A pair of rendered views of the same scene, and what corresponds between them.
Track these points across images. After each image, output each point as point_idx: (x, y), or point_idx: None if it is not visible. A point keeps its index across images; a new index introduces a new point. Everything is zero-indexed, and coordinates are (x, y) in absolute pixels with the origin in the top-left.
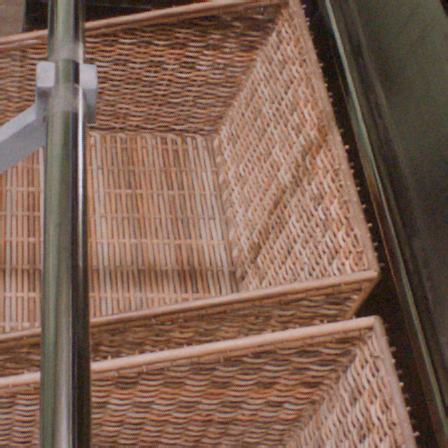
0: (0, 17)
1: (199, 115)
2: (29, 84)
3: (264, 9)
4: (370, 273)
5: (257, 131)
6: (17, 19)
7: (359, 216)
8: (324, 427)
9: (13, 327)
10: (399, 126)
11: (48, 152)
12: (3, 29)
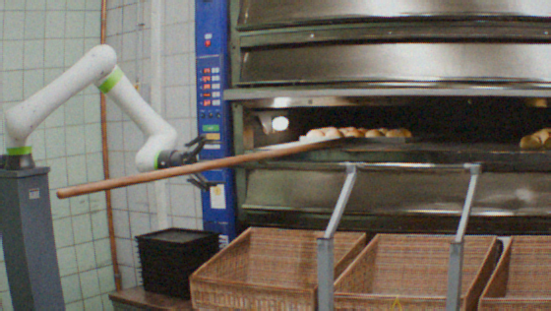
0: (148, 295)
1: (241, 279)
2: (186, 299)
3: (247, 236)
4: (364, 233)
5: (271, 265)
6: (153, 294)
7: (345, 232)
8: (382, 267)
9: None
10: (346, 202)
11: (374, 164)
12: (154, 296)
